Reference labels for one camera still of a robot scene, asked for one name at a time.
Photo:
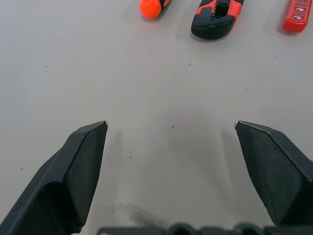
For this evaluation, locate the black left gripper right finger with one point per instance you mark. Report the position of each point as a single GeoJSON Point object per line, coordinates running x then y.
{"type": "Point", "coordinates": [276, 171]}

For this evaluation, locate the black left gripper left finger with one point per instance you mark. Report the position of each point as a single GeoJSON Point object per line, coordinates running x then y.
{"type": "Point", "coordinates": [61, 181]}

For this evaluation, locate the orange voltage tester pen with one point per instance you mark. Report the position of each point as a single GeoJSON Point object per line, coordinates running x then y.
{"type": "Point", "coordinates": [294, 23]}

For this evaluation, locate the orange and black utility knife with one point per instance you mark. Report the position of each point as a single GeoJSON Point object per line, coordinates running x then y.
{"type": "Point", "coordinates": [210, 27]}

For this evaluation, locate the orange and black screwdriver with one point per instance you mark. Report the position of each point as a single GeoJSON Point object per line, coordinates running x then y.
{"type": "Point", "coordinates": [150, 8]}

